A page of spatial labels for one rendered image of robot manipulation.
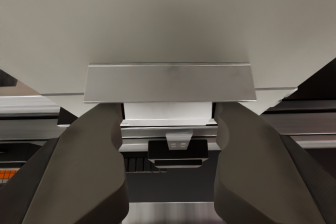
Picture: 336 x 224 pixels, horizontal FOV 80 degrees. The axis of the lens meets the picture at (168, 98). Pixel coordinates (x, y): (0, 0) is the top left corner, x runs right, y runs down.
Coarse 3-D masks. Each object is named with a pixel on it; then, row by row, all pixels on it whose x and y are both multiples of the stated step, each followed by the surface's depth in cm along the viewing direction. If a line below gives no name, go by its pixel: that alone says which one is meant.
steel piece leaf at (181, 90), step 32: (96, 64) 11; (128, 64) 11; (160, 64) 11; (192, 64) 11; (224, 64) 11; (96, 96) 10; (128, 96) 10; (160, 96) 10; (192, 96) 10; (224, 96) 10
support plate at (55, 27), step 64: (0, 0) 7; (64, 0) 7; (128, 0) 7; (192, 0) 7; (256, 0) 7; (320, 0) 7; (0, 64) 11; (64, 64) 11; (256, 64) 11; (320, 64) 11
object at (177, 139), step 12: (168, 132) 26; (180, 132) 26; (156, 144) 41; (168, 144) 34; (180, 144) 34; (192, 144) 40; (204, 144) 40; (156, 156) 40; (168, 156) 40; (180, 156) 40; (192, 156) 39; (204, 156) 39
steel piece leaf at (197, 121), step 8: (128, 120) 20; (136, 120) 21; (144, 120) 21; (152, 120) 21; (160, 120) 21; (168, 120) 21; (176, 120) 21; (184, 120) 21; (192, 120) 21; (200, 120) 21; (208, 120) 21
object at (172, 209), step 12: (132, 204) 21; (144, 204) 21; (156, 204) 21; (168, 204) 21; (180, 204) 21; (192, 204) 21; (204, 204) 21; (132, 216) 20; (144, 216) 20; (156, 216) 20; (168, 216) 20; (180, 216) 20; (192, 216) 20; (204, 216) 20; (216, 216) 20
